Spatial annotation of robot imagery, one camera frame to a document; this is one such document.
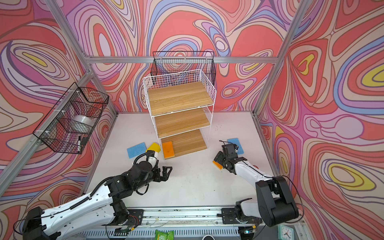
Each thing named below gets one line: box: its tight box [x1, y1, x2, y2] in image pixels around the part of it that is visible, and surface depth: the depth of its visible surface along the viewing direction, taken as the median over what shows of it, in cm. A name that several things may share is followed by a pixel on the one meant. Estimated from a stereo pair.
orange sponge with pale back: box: [162, 140, 175, 160], surface depth 98 cm
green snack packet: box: [154, 229, 175, 240], surface depth 69 cm
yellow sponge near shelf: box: [146, 142, 161, 153], surface depth 101 cm
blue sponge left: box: [126, 142, 147, 159], surface depth 100 cm
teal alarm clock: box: [277, 224, 295, 240], surface depth 69 cm
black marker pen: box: [77, 136, 81, 153], surface depth 73 cm
